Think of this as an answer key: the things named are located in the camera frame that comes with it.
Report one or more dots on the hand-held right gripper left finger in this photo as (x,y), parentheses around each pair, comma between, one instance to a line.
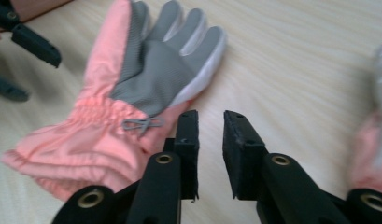
(189,155)

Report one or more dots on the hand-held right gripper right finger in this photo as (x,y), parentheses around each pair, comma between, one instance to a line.
(241,155)

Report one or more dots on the pink and grey glove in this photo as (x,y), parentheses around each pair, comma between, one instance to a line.
(95,146)
(370,155)

